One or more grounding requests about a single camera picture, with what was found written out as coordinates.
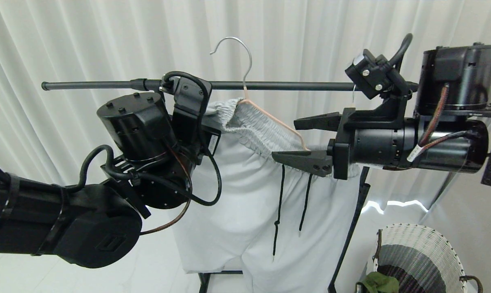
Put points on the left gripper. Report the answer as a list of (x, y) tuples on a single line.
[(168, 187)]

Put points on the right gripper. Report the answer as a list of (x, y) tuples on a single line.
[(375, 146)]

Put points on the pink clothes hanger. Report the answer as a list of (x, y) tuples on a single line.
[(354, 93), (244, 91)]

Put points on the pale grey shorts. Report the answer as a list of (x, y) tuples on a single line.
[(237, 203)]

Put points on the green garment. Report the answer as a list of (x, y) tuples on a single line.
[(378, 283)]

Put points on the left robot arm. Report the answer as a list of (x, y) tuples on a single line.
[(46, 219)]

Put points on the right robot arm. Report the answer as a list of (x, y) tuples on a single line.
[(457, 77)]

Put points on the black clothes rack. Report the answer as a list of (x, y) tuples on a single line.
[(290, 85)]

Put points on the white laundry basket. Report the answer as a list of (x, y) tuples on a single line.
[(420, 244)]

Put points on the white curtain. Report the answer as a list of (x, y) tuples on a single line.
[(107, 40)]

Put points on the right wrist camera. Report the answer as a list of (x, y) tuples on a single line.
[(367, 73)]

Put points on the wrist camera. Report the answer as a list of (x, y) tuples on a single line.
[(367, 73), (188, 97)]

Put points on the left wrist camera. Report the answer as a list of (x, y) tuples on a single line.
[(188, 97)]

